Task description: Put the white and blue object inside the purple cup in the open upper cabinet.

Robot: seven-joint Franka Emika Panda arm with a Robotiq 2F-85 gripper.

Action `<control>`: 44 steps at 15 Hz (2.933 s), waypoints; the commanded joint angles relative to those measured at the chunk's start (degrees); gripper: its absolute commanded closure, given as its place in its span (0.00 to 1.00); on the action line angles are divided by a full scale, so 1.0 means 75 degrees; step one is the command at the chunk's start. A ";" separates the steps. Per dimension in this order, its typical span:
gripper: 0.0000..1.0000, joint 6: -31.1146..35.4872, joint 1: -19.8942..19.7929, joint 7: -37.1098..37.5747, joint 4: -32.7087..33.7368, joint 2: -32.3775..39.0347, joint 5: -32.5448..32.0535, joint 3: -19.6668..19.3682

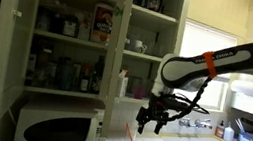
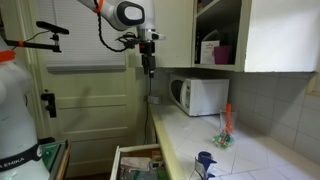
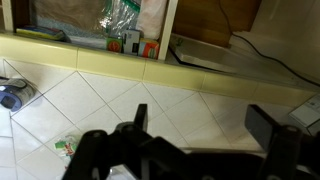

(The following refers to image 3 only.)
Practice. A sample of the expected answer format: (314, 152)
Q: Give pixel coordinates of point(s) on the white and blue object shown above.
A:
(13, 95)

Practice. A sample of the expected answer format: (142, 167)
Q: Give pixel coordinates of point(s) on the open white drawer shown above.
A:
(168, 30)

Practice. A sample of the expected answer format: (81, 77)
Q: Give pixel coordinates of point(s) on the small green box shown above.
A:
(114, 45)

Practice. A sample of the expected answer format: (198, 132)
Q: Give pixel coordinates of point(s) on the white and black box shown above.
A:
(131, 41)

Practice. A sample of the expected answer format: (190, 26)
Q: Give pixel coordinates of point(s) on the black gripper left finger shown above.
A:
(142, 116)

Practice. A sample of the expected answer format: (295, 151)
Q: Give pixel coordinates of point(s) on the green candy wrapper packet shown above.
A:
(68, 147)

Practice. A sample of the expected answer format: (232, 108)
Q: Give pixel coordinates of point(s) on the white flat board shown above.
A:
(203, 53)

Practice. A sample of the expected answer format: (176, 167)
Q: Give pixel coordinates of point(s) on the white cloth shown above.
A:
(151, 16)

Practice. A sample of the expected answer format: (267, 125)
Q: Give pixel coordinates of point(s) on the clear plastic zip bag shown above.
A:
(121, 16)

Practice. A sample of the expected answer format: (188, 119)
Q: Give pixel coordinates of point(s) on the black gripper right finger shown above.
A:
(261, 130)

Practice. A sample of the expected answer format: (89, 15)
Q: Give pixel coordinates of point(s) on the yellow and blue sponge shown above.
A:
(40, 32)

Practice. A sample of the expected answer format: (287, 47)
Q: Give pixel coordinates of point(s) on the orange and green box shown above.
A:
(149, 49)

